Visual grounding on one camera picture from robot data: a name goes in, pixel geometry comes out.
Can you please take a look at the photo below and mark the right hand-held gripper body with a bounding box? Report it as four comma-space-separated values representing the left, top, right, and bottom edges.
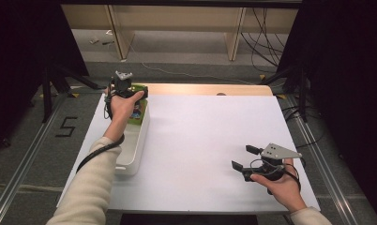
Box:
244, 142, 303, 183

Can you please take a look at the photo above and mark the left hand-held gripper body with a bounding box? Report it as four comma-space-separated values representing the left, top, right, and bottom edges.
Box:
109, 70, 140, 98

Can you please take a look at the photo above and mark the green cartoon phone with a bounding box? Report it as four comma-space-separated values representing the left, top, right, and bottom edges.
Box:
127, 83, 148, 127

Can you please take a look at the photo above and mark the white storage box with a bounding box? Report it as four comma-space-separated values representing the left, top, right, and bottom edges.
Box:
113, 97, 151, 176

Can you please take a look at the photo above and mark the person's left hand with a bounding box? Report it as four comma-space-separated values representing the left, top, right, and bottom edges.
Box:
104, 88, 146, 126

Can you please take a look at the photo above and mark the person's right hand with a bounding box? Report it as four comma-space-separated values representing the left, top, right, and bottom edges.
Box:
249, 157, 309, 214

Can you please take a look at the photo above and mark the white table cover sheet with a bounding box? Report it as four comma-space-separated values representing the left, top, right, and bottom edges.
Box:
55, 93, 321, 214

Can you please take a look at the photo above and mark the beige wooden shelf unit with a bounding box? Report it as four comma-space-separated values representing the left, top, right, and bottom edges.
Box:
59, 3, 300, 62

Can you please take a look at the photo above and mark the black curtain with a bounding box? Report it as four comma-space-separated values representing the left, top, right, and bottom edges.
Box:
276, 0, 377, 219
0, 0, 90, 153

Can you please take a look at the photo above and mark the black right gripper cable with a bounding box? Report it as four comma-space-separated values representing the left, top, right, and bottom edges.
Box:
249, 158, 303, 197

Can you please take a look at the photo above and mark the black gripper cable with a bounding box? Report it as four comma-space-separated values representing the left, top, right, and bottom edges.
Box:
75, 79, 126, 174
249, 158, 303, 197

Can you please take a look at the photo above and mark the black floor cable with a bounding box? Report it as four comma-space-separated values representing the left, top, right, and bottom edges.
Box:
282, 104, 325, 150

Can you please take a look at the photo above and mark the aluminium floor rail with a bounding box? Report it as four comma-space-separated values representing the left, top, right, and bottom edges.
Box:
285, 94, 360, 225
0, 93, 69, 225

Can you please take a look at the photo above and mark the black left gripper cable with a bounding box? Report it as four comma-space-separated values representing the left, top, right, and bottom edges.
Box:
75, 79, 126, 174

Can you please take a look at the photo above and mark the bundle of black cables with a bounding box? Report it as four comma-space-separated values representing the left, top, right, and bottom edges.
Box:
240, 7, 287, 75

